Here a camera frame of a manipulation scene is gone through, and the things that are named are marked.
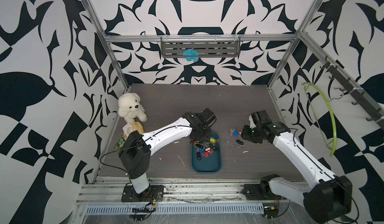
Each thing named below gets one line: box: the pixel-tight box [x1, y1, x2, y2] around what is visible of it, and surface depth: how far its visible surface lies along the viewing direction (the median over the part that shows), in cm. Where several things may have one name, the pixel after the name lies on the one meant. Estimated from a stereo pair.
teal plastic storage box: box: [191, 130, 221, 172], surface depth 86 cm
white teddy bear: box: [118, 92, 148, 123], surface depth 90 cm
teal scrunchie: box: [182, 48, 199, 62], surface depth 93 cm
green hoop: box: [301, 82, 338, 158], surface depth 66 cm
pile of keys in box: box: [193, 136, 217, 161], surface depth 91 cm
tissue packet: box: [122, 121, 145, 141], surface depth 95 cm
